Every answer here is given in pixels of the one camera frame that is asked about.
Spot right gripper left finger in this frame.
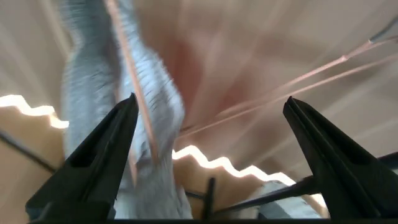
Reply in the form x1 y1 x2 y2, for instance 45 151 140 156
25 92 140 218

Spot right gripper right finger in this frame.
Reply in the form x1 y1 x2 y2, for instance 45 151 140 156
282 95 398 218

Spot pale grey shorts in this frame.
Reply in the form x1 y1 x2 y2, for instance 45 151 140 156
58 0 193 220

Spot pink clothes hanger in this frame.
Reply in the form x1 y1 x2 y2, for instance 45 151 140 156
180 15 398 138
104 0 161 186

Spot white laundry basket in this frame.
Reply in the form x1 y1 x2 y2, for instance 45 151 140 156
256 181 327 219

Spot black clothes rack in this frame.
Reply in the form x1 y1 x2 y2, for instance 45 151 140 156
0 130 398 220

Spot beige curtain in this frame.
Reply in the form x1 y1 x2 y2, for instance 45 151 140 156
0 0 398 187

